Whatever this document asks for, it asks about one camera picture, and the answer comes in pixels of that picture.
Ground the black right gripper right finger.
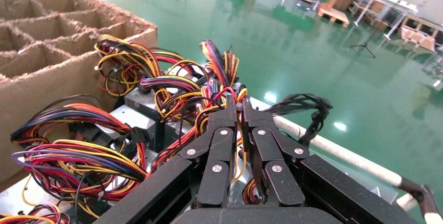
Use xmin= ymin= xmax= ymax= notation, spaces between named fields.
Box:
xmin=242 ymin=95 xmax=310 ymax=208

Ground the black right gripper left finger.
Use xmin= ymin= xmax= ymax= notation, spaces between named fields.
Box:
xmin=179 ymin=94 xmax=238 ymax=207

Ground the grey power supply with cables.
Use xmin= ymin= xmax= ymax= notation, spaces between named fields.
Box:
xmin=11 ymin=138 xmax=150 ymax=216
xmin=124 ymin=59 xmax=210 ymax=123
xmin=9 ymin=103 xmax=158 ymax=147
xmin=150 ymin=87 xmax=249 ymax=185

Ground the clear plastic divided tray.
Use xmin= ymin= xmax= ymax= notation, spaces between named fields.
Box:
xmin=322 ymin=153 xmax=416 ymax=216

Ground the black tripod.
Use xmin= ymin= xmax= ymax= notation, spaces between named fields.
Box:
xmin=348 ymin=30 xmax=377 ymax=60

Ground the wooden pallet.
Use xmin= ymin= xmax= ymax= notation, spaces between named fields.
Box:
xmin=318 ymin=5 xmax=351 ymax=28

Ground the brown cardboard divider box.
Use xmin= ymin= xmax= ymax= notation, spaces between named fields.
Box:
xmin=0 ymin=0 xmax=158 ymax=192

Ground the wooden crate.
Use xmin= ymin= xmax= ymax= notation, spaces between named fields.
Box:
xmin=401 ymin=14 xmax=443 ymax=53

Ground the white metal workbench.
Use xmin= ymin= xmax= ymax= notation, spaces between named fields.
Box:
xmin=352 ymin=0 xmax=418 ymax=40

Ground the black cable bundle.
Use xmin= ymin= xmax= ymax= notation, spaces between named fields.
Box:
xmin=264 ymin=93 xmax=334 ymax=148

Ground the white foam padded rail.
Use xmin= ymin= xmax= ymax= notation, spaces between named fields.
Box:
xmin=395 ymin=192 xmax=443 ymax=224
xmin=249 ymin=97 xmax=404 ymax=188

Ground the black rail corner joint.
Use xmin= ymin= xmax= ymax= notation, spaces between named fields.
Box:
xmin=397 ymin=176 xmax=443 ymax=223

